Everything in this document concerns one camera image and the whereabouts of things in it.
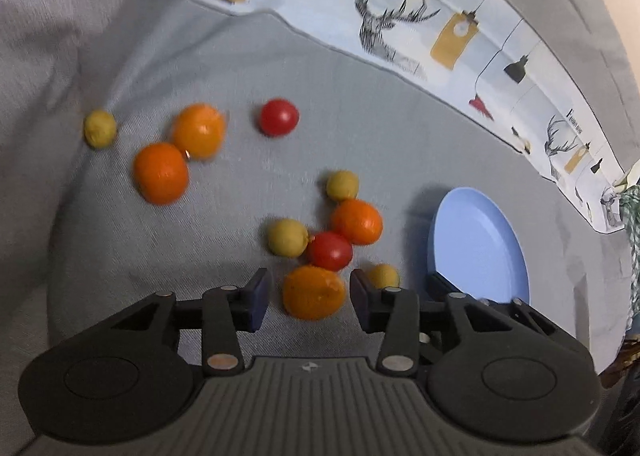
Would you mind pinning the red cherry tomato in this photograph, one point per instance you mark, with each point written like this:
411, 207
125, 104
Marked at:
278, 117
330, 251

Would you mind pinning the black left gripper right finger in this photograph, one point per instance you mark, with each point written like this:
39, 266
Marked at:
501, 371

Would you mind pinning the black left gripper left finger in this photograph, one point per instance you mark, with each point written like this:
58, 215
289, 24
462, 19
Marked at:
139, 369

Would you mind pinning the printed deer pattern cushion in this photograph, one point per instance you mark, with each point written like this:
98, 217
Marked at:
482, 58

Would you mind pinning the green white woven cloth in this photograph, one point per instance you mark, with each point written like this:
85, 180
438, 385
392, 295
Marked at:
630, 214

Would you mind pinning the orange mandarin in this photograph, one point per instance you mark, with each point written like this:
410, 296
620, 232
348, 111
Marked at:
160, 173
358, 221

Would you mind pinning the grey sofa cover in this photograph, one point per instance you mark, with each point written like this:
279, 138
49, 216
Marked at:
79, 242

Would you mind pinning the yellow-green longan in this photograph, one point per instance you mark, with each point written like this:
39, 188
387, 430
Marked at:
383, 275
287, 238
100, 129
341, 185

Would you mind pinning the orange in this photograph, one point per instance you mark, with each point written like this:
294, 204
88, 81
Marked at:
199, 131
312, 293

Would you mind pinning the orange back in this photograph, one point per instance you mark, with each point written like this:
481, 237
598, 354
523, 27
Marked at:
199, 131

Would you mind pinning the light blue round plate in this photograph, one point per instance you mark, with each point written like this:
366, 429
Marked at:
473, 245

